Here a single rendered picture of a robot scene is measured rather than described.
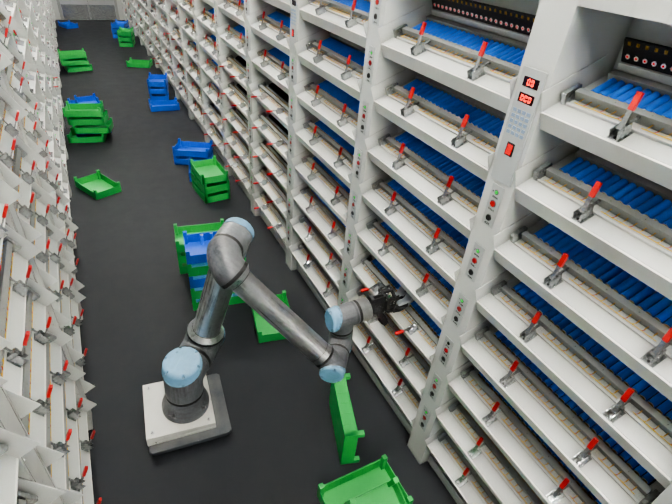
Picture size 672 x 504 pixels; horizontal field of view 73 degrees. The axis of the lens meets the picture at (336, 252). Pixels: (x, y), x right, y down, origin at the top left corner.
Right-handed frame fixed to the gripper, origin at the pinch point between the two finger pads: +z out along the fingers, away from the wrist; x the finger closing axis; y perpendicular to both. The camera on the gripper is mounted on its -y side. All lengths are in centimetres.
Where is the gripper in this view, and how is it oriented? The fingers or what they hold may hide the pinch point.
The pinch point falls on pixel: (410, 297)
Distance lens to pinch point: 187.6
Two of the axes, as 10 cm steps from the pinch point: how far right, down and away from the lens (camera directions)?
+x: -4.5, -5.4, 7.1
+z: 8.9, -2.4, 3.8
